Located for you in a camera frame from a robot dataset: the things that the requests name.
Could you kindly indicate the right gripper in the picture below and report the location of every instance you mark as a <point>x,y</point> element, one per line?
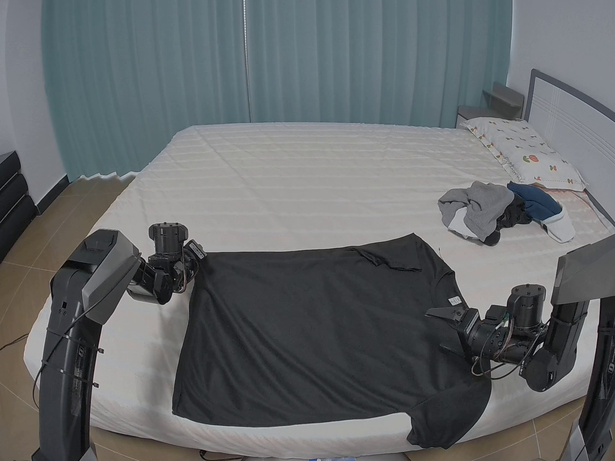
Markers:
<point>485,341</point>

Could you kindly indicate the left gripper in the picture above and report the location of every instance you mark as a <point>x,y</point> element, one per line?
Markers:
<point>196,252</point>

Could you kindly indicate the black T-shirt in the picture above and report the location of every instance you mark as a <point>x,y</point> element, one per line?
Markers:
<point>312,329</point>

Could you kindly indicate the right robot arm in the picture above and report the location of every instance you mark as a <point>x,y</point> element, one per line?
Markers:
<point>557,344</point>

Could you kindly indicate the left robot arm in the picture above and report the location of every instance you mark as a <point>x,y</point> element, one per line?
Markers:
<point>103,267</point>

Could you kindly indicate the pile of clothes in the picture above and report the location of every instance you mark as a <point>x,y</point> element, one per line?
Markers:
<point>475,204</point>

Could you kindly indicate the bed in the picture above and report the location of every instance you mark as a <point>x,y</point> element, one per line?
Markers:
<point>312,185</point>

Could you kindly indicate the black chest of drawers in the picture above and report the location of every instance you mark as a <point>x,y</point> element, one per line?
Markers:
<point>12,199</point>

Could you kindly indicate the white printed pillow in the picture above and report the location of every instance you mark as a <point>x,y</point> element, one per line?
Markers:
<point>523,151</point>

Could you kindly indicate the grey bedside table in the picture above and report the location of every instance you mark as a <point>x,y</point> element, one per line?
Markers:
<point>499,99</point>

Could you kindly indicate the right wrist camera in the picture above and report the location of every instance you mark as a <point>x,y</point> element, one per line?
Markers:
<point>495,314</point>

